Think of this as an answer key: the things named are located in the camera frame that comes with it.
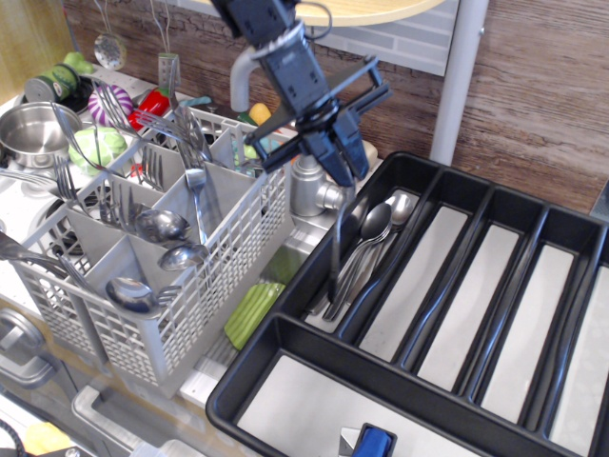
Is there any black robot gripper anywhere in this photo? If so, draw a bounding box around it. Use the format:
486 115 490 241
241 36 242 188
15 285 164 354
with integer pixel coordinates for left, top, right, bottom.
213 1 390 187

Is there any small steel spoon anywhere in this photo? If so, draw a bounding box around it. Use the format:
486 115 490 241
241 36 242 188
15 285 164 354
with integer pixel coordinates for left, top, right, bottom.
327 186 356 304

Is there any dark steel spoon in tray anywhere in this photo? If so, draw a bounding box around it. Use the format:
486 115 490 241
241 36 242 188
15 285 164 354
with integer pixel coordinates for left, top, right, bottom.
305 203 392 322

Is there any steel spoon lower basket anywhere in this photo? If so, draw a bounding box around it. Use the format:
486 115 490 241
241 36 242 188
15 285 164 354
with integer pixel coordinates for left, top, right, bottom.
158 244 209 271

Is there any steel spoon basket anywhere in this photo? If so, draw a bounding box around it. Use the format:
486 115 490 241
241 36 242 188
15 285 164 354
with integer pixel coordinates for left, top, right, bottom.
158 244 209 271
135 209 191 244

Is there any steel spoon middle basket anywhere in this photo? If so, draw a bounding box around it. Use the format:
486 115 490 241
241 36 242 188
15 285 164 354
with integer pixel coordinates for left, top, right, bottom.
135 209 191 244

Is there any black cutlery tray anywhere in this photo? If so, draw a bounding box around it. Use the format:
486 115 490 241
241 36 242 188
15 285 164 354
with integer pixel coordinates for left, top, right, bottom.
206 152 608 456

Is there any grey plastic cutlery basket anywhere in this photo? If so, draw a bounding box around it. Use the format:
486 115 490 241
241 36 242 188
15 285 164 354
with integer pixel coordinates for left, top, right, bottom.
10 105 294 400

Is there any large steel spoon front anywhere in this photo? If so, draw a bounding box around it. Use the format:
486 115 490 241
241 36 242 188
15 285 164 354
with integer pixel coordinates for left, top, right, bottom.
106 277 161 316

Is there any beige toy sponge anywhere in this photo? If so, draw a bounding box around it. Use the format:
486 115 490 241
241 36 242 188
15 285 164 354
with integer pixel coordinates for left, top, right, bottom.
363 141 379 167

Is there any silver toy faucet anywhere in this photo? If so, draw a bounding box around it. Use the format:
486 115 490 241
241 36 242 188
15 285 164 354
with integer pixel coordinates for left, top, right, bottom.
230 47 355 217

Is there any yellow toy fruit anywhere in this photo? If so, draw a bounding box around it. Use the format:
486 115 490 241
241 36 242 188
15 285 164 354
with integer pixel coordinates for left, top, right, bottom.
248 103 272 126

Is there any wooden round shelf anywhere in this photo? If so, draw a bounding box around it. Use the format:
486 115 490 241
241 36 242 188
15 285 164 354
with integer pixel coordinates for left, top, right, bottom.
296 0 443 27

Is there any tall steel fork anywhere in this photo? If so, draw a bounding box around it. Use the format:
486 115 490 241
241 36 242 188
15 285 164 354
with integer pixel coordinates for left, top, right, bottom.
173 104 208 244

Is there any hanging metal spatula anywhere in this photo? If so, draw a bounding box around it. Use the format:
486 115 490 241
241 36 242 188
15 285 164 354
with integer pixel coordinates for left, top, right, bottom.
149 1 180 93

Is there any red toy pepper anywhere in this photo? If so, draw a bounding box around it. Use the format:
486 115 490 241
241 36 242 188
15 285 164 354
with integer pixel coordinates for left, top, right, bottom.
128 88 170 130

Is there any purple striped toy ball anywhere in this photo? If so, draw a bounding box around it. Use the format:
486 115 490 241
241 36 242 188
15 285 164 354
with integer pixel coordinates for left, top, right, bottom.
88 83 133 129

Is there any steel fork leaning back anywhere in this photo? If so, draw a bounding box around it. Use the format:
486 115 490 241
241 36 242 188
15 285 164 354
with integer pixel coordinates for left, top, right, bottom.
91 78 141 139

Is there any hanging slotted ladle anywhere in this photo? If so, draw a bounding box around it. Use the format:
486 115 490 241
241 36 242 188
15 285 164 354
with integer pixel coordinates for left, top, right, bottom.
93 0 128 71

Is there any green toy cabbage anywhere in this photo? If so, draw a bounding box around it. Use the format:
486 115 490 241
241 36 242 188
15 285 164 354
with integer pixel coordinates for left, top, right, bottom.
69 127 128 176

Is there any green toy can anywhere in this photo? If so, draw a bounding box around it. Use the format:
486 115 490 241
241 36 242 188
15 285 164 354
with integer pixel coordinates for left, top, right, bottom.
24 51 94 102

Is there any steel cooking pot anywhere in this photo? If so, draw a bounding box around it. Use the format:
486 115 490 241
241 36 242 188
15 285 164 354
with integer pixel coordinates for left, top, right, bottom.
1 102 69 169

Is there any blue object at bottom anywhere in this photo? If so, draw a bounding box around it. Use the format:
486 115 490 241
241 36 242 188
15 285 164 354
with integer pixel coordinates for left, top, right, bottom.
338 423 397 457

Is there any yellow toy at corner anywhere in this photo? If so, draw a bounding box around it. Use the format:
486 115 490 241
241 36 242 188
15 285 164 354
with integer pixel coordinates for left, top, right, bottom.
21 422 72 456

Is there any grey metal post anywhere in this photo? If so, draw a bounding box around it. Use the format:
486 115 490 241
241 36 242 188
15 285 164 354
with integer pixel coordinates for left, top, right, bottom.
430 0 489 166

